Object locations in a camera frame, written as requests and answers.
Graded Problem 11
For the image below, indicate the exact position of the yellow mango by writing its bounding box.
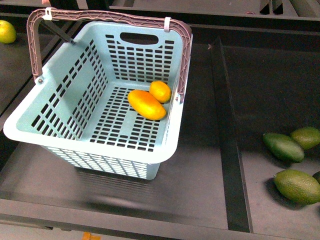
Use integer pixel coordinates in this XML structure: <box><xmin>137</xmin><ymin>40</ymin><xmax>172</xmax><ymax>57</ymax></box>
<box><xmin>127</xmin><ymin>89</ymin><xmax>167</xmax><ymax>121</ymax></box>

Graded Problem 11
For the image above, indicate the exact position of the light blue plastic basket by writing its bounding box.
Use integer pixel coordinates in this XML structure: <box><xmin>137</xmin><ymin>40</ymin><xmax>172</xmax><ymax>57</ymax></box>
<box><xmin>3</xmin><ymin>19</ymin><xmax>193</xmax><ymax>180</ymax></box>

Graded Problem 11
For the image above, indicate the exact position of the green mango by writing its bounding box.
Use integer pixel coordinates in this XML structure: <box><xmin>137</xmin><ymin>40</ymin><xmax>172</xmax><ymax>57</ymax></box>
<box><xmin>262</xmin><ymin>132</ymin><xmax>305</xmax><ymax>163</ymax></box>

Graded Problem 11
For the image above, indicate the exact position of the green lime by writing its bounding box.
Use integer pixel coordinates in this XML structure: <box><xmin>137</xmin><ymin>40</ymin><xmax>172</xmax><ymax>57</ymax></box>
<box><xmin>290</xmin><ymin>126</ymin><xmax>320</xmax><ymax>150</ymax></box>
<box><xmin>273</xmin><ymin>169</ymin><xmax>320</xmax><ymax>205</ymax></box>

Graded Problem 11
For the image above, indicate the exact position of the mauve basket handle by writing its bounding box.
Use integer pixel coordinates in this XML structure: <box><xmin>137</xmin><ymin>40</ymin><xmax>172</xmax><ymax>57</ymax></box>
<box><xmin>26</xmin><ymin>7</ymin><xmax>193</xmax><ymax>104</ymax></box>

